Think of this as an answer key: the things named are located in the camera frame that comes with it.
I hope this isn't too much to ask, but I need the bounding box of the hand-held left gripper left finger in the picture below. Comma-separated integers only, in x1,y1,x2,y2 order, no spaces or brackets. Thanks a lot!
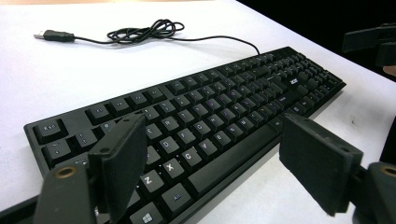
88,114,149,224

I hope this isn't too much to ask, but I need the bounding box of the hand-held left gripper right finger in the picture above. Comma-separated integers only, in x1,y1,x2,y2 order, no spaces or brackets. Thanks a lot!
278,113,364,217

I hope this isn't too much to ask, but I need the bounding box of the black computer keyboard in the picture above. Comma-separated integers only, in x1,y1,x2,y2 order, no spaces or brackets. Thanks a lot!
23,46,347,224

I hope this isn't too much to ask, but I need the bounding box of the white table cover board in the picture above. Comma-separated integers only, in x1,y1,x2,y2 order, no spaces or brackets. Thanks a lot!
0,0,396,224

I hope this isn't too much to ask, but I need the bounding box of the black keyboard cable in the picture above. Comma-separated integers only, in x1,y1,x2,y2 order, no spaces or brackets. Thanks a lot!
33,19,261,56

